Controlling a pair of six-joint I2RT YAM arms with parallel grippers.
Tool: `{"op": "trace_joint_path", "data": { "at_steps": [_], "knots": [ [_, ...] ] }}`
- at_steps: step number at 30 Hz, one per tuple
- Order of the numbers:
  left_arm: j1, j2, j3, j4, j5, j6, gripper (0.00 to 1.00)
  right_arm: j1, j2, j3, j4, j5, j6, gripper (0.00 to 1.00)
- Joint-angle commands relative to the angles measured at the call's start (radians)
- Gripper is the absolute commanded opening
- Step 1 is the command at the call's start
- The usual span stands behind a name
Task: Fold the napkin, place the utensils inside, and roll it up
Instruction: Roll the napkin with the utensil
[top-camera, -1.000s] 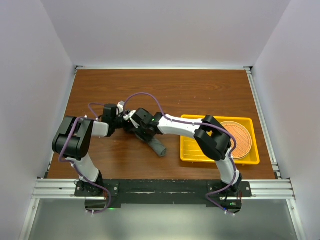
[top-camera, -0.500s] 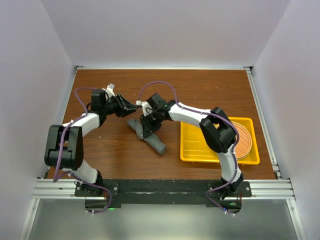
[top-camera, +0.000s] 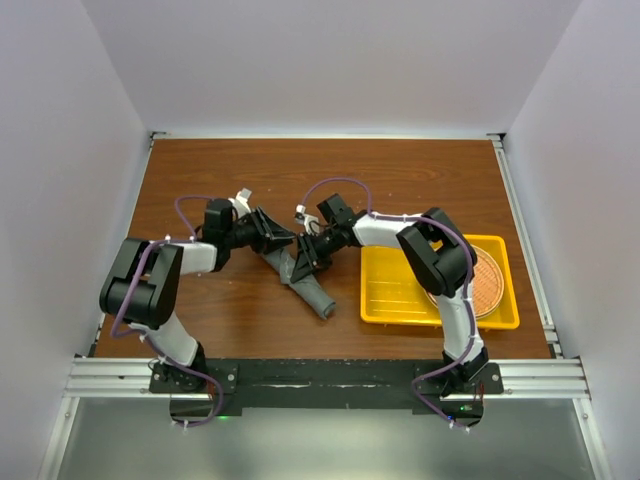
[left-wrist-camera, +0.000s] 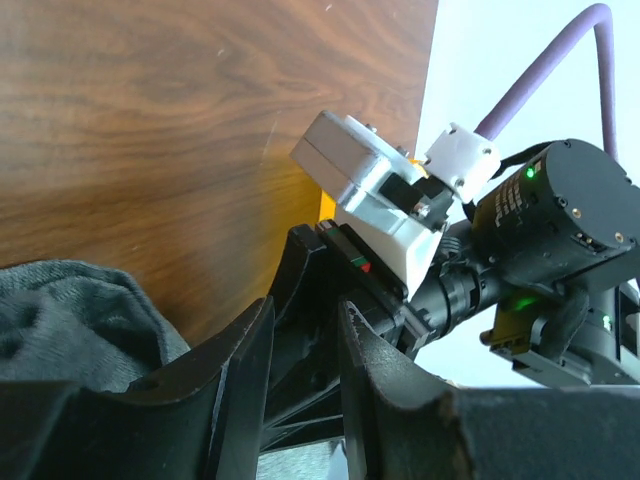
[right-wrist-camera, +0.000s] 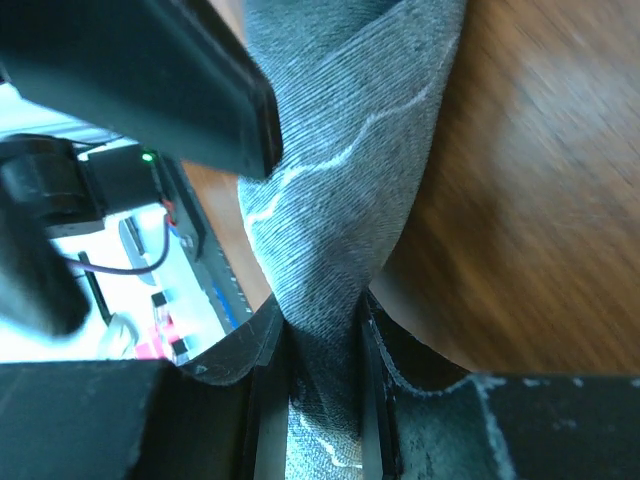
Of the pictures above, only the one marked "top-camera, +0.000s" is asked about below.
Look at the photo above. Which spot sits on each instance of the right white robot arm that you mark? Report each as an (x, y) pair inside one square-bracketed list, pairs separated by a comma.
[(442, 262)]

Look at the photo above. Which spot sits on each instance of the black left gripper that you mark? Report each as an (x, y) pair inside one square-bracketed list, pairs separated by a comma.
[(267, 232)]

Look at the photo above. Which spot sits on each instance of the round woven orange plate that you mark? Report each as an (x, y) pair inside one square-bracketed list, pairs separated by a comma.
[(489, 285)]

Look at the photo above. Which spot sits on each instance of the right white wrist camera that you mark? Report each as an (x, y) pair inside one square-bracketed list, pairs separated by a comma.
[(310, 222)]

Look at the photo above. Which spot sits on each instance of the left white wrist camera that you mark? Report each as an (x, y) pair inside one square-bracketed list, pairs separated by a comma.
[(241, 202)]

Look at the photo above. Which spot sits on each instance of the aluminium frame rail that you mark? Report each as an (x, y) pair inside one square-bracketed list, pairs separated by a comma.
[(522, 379)]

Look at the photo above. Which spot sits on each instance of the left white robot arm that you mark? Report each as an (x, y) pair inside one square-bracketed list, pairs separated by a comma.
[(140, 290)]

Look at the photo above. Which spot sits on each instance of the yellow plastic tray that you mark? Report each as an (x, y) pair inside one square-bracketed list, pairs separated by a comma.
[(390, 293)]

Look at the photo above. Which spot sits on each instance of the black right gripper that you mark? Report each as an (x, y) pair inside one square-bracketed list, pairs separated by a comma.
[(307, 258)]

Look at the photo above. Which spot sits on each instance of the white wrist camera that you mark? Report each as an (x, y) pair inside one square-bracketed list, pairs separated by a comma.
[(241, 202), (310, 222)]

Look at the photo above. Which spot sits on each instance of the grey cloth napkin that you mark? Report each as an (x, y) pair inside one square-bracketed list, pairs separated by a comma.
[(308, 289)]

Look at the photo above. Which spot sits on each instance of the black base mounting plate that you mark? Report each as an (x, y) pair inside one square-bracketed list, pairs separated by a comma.
[(328, 384)]

